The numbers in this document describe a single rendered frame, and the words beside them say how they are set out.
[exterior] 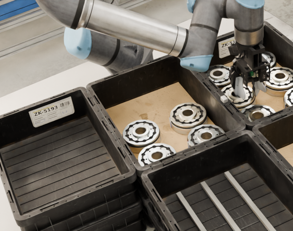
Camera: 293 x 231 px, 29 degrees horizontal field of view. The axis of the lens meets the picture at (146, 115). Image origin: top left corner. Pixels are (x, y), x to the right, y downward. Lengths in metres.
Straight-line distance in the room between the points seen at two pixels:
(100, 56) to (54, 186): 0.47
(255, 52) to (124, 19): 0.35
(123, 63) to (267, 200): 0.68
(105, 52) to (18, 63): 1.81
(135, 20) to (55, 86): 0.73
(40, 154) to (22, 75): 1.85
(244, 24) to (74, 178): 0.59
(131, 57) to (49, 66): 1.66
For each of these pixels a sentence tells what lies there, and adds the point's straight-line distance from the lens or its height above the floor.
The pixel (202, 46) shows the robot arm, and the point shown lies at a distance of 1.45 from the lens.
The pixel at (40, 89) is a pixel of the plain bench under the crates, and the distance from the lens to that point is 2.08.
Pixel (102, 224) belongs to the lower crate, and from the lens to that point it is 1.43.
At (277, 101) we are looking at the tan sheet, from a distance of 1.67.
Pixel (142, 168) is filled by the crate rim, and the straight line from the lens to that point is 1.36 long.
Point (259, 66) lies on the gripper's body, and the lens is 1.53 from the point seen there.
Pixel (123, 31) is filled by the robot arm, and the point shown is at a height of 1.16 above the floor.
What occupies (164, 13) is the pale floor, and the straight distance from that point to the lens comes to 3.74.
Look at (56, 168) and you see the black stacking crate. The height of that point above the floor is 0.83.
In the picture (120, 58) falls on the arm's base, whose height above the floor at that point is 0.88.
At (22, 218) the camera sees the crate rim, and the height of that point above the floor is 0.93.
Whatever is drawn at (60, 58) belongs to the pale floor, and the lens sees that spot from 3.49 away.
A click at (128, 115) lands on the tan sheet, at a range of 1.67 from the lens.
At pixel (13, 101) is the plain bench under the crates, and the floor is 0.70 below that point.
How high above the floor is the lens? 1.90
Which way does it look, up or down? 40 degrees down
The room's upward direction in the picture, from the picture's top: 10 degrees counter-clockwise
